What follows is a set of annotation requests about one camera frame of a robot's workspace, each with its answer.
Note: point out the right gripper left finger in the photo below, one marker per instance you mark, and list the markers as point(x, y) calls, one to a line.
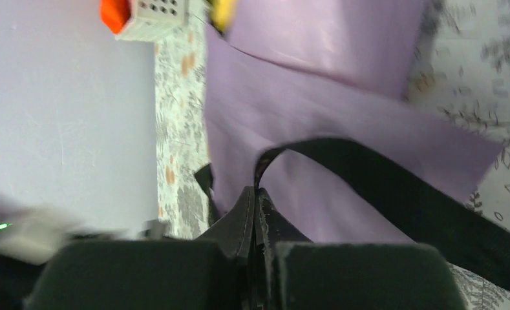
point(210, 272)

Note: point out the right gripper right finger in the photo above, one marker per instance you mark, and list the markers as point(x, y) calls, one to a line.
point(305, 275)

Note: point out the yellow fake flower bunch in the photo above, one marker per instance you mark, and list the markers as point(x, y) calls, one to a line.
point(221, 13)

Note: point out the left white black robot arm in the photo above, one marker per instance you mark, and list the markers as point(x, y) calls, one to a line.
point(17, 280)

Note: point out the white plastic basket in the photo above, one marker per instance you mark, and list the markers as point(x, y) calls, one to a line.
point(152, 20)

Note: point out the orange cloth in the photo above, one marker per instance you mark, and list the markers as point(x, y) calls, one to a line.
point(115, 14)

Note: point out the floral patterned table mat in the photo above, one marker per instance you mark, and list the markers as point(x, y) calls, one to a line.
point(461, 72)

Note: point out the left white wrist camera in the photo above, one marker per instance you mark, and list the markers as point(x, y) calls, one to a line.
point(34, 236)

